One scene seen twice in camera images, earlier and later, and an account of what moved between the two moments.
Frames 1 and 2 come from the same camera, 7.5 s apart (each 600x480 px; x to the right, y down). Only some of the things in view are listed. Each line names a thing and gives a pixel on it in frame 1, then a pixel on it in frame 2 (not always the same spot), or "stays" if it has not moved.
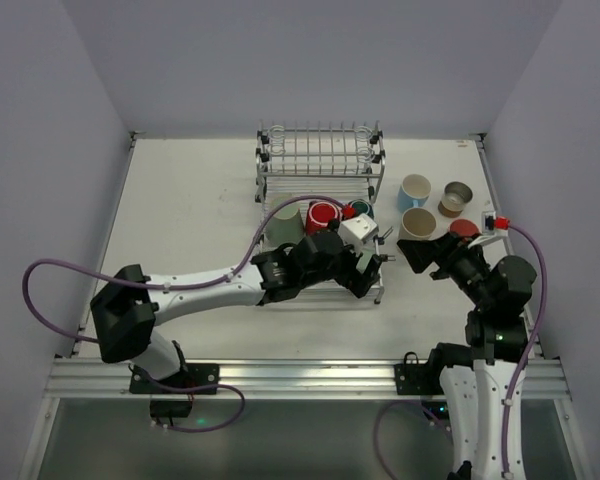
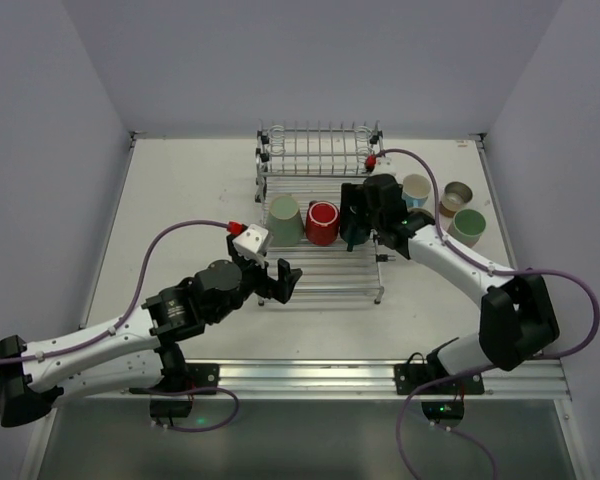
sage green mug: [284, 226] stays
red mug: [319, 215] stays
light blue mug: [413, 193] stays
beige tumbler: [417, 223] stays
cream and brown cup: [455, 197] stays
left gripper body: [359, 272] -> [268, 282]
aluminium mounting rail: [99, 377] stays
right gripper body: [441, 255] -> [359, 211]
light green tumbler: [363, 260] -> [468, 226]
